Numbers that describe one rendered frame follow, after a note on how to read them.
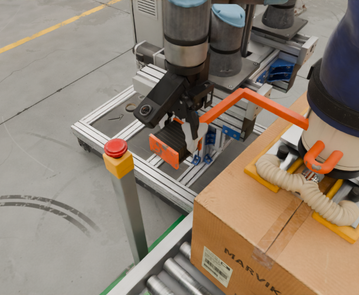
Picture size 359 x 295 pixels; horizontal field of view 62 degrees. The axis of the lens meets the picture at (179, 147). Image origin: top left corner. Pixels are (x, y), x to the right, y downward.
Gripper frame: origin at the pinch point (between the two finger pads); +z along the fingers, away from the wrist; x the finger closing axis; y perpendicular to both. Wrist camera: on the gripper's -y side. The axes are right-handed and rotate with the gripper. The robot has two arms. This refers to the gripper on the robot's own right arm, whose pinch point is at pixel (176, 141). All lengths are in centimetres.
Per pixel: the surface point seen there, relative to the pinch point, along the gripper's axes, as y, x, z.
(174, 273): -4, -4, 66
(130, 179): -0.9, 19.9, 31.8
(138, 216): 0, 20, 57
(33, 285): -46, 61, 122
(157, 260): -6, 3, 61
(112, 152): -4.6, 21.3, 16.6
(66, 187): 1, 105, 121
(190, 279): -1, -9, 65
